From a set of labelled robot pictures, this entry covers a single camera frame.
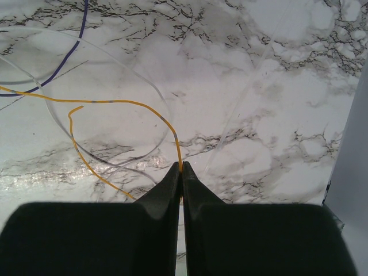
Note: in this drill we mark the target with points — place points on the clear straight zip tie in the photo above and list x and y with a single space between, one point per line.
247 87

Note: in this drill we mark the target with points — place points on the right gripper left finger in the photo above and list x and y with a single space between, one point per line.
75 238

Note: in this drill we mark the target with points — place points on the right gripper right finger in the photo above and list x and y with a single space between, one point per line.
259 239

